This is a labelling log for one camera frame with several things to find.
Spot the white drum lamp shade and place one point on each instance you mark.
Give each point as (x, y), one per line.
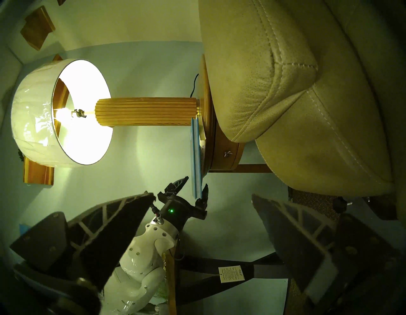
(31, 127)

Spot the live edge wooden wall shelf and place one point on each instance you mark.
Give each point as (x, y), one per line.
(61, 2)

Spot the round wooden side table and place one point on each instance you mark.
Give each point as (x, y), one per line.
(219, 139)

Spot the lit light bulb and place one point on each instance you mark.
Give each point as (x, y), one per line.
(62, 113)

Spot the beige leather sofa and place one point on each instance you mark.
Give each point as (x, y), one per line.
(301, 95)

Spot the ribbed wooden lamp base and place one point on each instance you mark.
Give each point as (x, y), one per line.
(146, 111)

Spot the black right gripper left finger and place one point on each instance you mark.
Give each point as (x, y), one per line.
(104, 241)

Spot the blue hardcover book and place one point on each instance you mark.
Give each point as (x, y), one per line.
(195, 158)

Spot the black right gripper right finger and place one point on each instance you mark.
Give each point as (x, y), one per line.
(301, 247)

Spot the small wooden wall block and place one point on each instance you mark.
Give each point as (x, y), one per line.
(38, 27)

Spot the cream paperback book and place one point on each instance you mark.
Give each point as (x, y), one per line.
(202, 152)

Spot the white label tag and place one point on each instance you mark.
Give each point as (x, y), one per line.
(231, 274)

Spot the black furniture frame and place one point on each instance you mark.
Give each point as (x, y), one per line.
(263, 270)

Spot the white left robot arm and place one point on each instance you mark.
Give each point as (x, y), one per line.
(139, 263)

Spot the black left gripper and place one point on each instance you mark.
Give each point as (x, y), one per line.
(174, 211)

